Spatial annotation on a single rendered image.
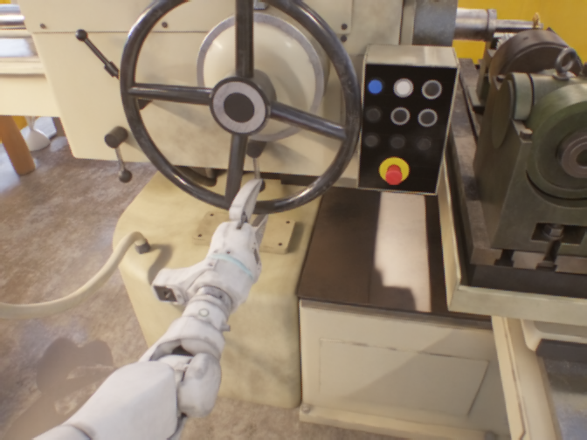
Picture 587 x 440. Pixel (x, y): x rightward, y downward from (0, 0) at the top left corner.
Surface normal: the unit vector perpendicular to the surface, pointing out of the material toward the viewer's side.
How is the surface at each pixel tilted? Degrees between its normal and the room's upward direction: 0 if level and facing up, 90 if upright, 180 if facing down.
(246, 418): 0
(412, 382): 90
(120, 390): 23
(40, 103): 90
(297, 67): 77
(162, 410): 81
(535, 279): 90
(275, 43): 63
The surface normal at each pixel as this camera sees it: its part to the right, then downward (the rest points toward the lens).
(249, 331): -0.20, 0.59
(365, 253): -0.04, -0.80
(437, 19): -0.20, 0.40
